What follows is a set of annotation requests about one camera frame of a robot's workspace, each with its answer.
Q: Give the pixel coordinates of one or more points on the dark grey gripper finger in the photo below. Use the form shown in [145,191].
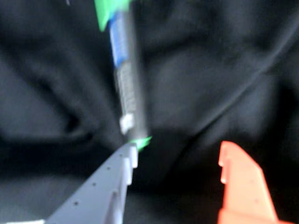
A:
[98,198]

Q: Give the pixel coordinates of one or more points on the black fabric bag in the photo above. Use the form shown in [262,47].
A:
[210,70]

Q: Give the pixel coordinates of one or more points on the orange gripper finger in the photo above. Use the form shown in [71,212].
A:
[245,191]

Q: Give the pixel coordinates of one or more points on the green capped black marker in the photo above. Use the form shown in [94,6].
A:
[126,70]

